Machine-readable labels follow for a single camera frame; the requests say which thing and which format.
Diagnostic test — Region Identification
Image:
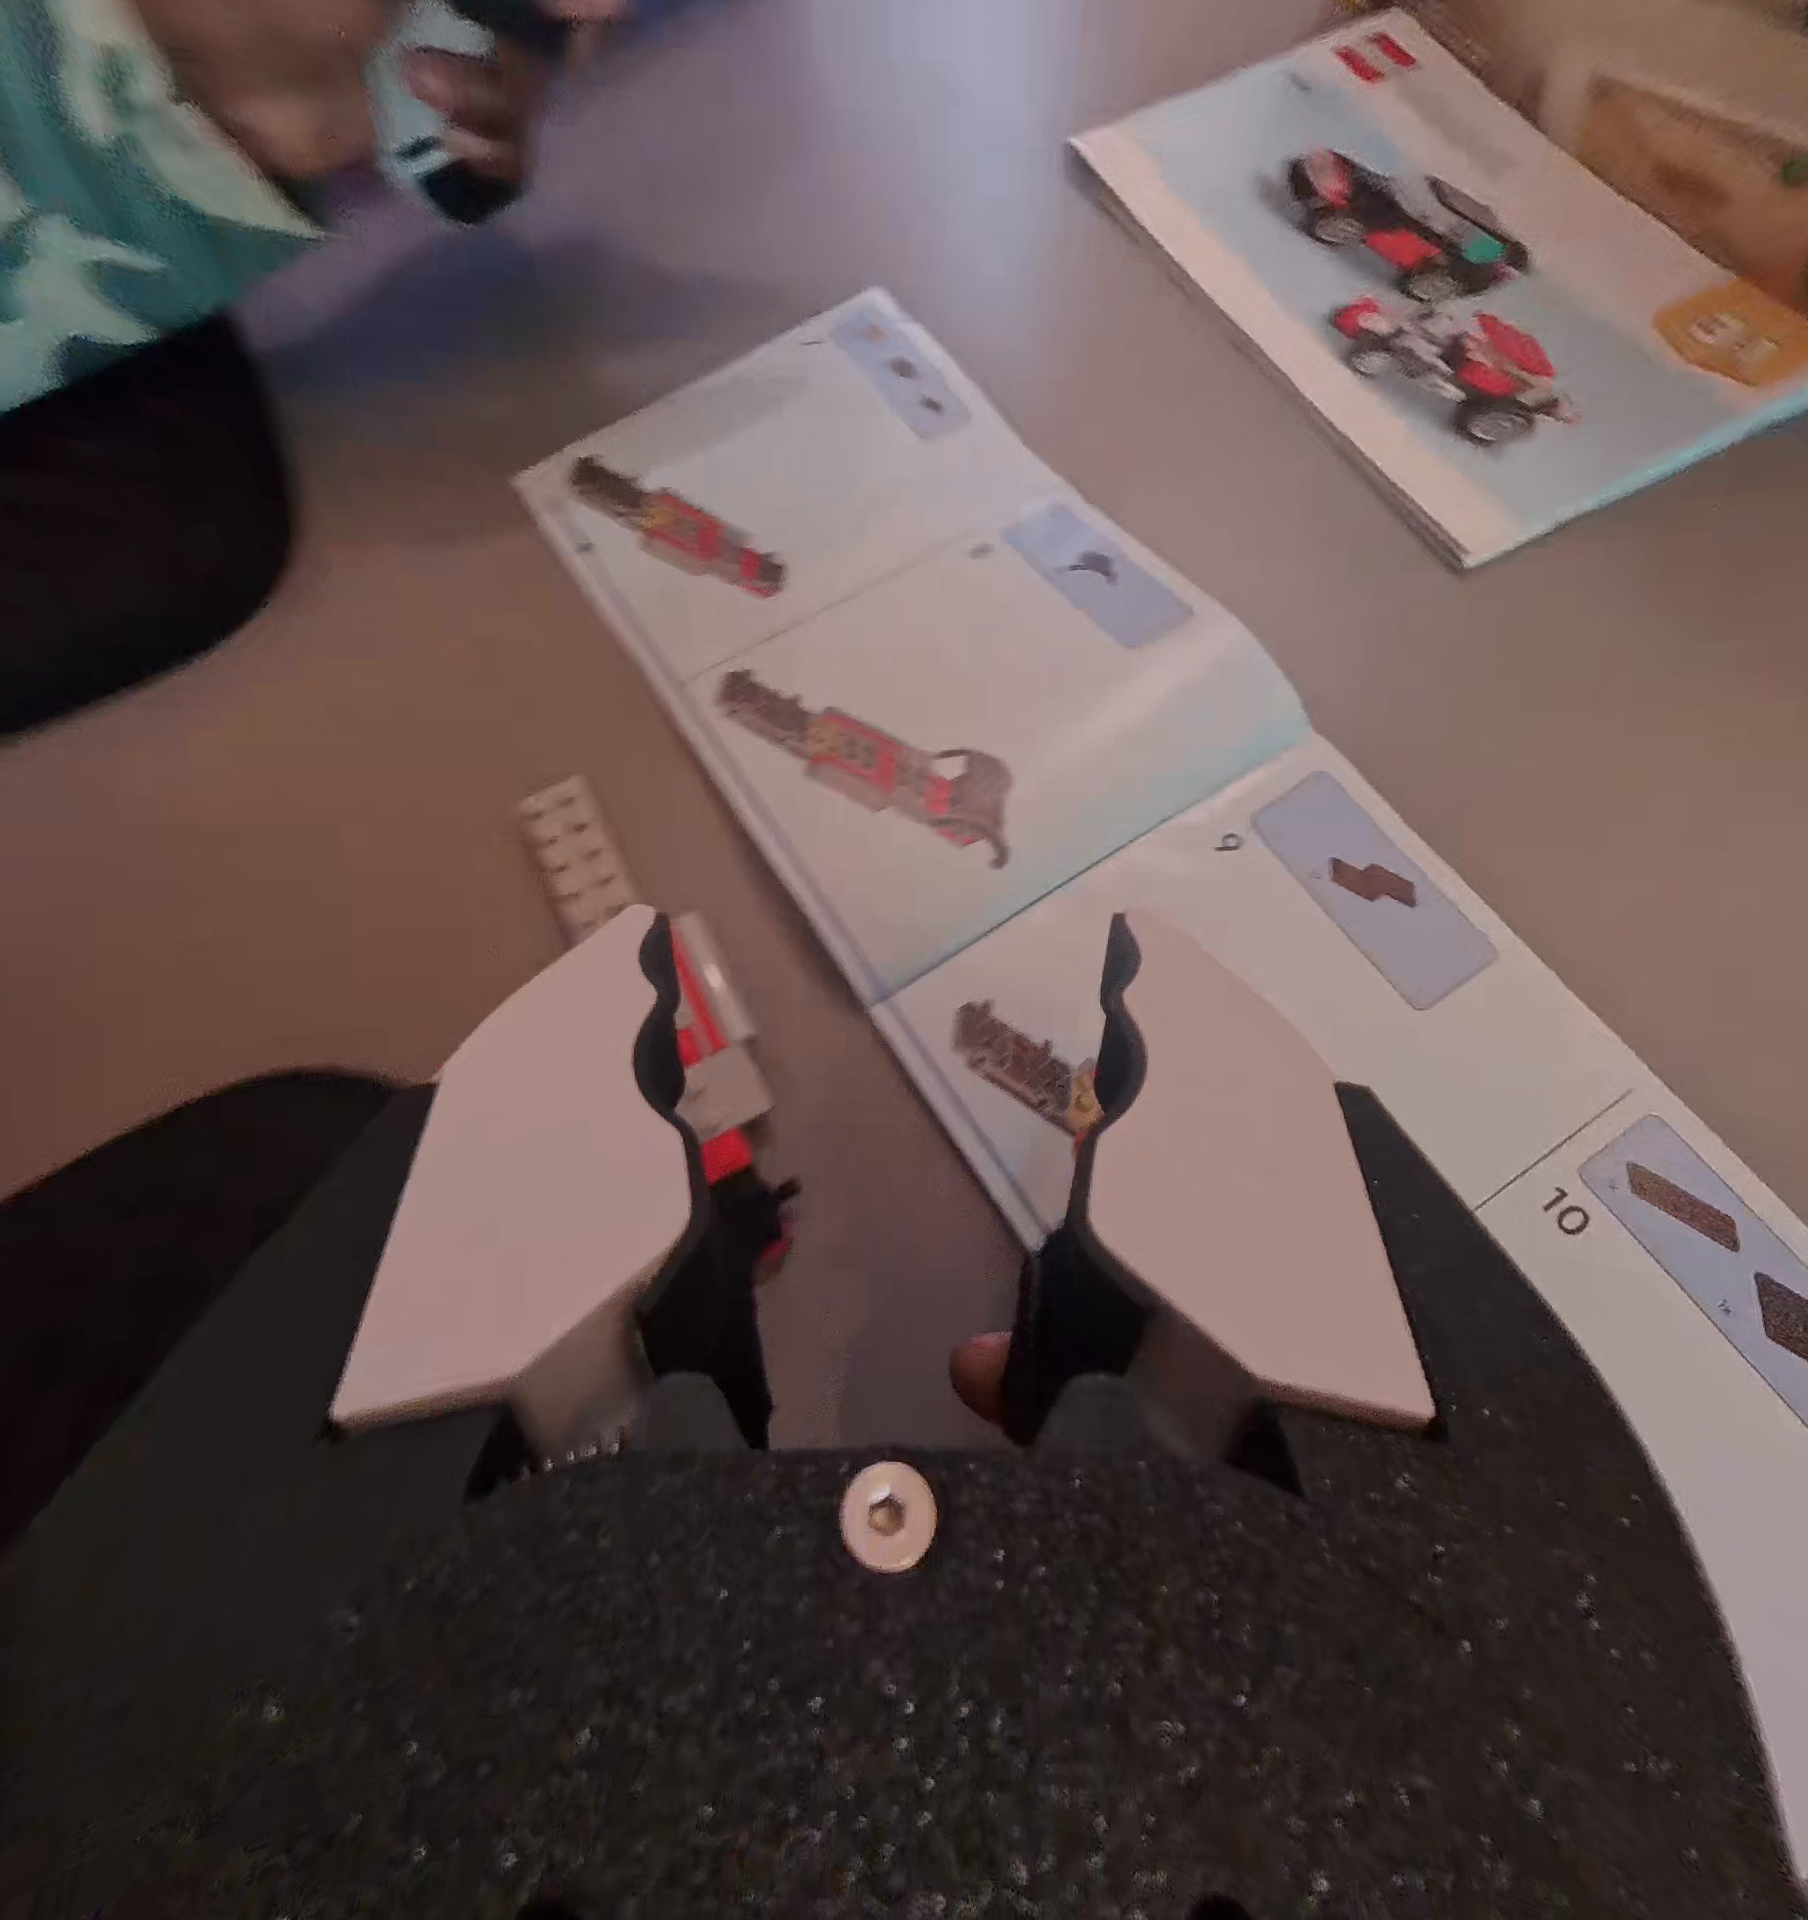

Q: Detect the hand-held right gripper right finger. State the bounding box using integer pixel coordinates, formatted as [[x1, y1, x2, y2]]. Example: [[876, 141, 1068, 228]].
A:
[[998, 907, 1440, 1464]]

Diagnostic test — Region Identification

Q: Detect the person's left forearm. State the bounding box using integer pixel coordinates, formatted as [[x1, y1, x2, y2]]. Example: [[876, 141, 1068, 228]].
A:
[[0, 0, 382, 443]]

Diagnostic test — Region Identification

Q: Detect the grey and red lego build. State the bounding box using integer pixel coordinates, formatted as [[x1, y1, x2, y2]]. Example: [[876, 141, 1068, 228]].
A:
[[517, 774, 804, 1285]]

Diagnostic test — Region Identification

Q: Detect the yellow lego set box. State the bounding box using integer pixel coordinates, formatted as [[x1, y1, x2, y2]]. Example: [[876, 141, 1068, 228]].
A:
[[1442, 0, 1808, 354]]

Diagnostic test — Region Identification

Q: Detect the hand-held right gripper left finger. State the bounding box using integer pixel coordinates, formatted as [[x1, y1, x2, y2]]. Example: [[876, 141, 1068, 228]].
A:
[[330, 900, 778, 1472]]

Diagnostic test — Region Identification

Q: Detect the person's left hand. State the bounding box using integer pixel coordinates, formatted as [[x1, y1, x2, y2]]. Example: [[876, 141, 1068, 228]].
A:
[[147, 0, 540, 190]]

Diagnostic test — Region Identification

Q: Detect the closed instruction booklet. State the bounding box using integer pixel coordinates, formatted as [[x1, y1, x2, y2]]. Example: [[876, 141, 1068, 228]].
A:
[[1068, 9, 1808, 576]]

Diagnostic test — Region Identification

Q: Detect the open instruction booklet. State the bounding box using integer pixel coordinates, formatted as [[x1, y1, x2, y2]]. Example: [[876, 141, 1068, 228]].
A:
[[510, 287, 1808, 1877]]

